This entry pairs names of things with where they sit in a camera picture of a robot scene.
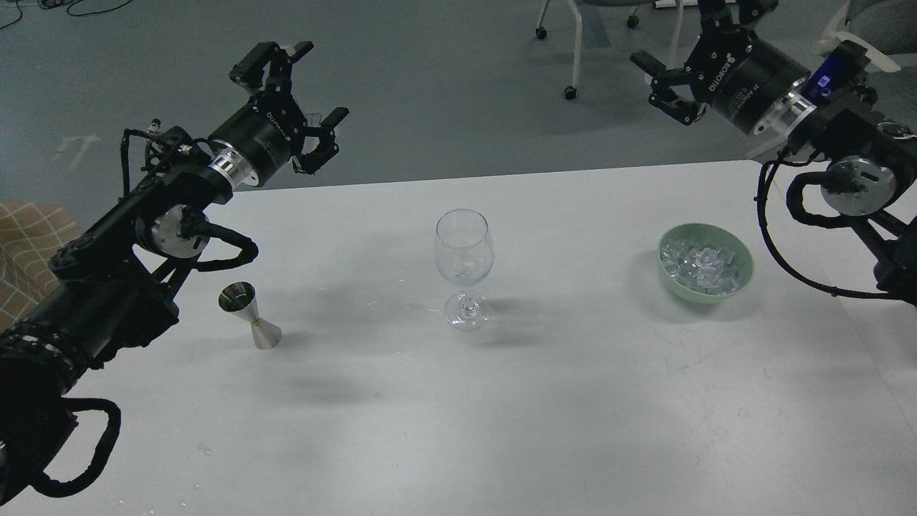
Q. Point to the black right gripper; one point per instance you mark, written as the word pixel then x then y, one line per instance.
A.
pixel 749 79

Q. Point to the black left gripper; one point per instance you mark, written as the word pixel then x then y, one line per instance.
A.
pixel 270 129

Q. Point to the steel double jigger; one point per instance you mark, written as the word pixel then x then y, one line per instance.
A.
pixel 239 299

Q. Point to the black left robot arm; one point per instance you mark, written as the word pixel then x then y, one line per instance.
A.
pixel 117 282

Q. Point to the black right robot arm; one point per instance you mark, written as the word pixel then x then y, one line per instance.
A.
pixel 852 192

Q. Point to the pile of clear ice cubes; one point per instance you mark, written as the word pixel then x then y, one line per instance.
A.
pixel 704 266

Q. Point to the clear wine glass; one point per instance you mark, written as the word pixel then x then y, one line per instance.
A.
pixel 464 255

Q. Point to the green bowl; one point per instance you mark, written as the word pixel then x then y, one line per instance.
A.
pixel 705 231

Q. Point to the white grey office chair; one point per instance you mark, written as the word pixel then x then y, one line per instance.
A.
pixel 860 29

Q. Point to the tan checkered chair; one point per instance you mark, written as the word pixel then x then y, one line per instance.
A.
pixel 31 233

